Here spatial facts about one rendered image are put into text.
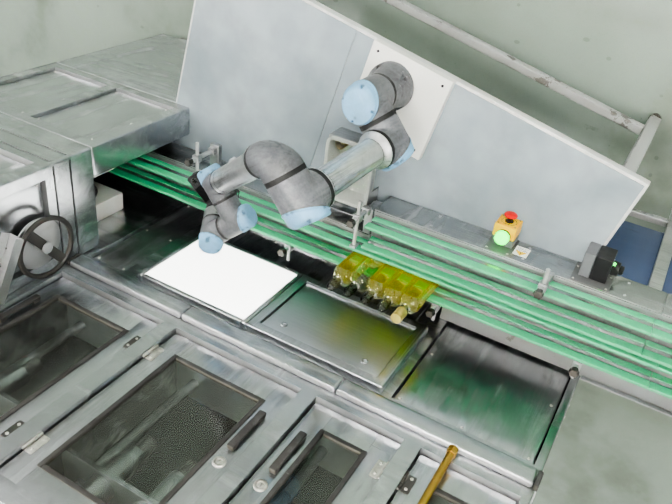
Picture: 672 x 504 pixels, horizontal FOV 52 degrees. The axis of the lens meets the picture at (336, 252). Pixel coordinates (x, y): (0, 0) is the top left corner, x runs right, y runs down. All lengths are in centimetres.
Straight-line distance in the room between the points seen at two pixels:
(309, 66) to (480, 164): 65
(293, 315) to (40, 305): 78
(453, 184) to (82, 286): 125
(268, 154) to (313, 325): 66
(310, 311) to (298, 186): 63
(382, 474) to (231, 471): 37
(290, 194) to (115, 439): 76
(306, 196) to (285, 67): 80
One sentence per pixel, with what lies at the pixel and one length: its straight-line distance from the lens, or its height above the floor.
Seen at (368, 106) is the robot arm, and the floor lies 101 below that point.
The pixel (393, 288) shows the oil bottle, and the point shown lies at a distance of 211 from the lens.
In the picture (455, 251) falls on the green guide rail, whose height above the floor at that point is 91.
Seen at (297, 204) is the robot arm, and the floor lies 141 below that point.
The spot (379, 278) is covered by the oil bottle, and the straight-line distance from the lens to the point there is 214.
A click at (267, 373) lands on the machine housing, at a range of 203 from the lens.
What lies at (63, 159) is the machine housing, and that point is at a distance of 234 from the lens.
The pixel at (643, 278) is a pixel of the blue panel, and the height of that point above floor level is 68.
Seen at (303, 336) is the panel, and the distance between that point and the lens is 212.
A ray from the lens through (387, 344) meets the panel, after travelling 214.
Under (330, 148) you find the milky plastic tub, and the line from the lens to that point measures 231.
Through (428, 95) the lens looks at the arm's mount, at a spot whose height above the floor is 78.
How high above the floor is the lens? 271
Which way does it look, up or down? 50 degrees down
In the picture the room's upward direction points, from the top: 131 degrees counter-clockwise
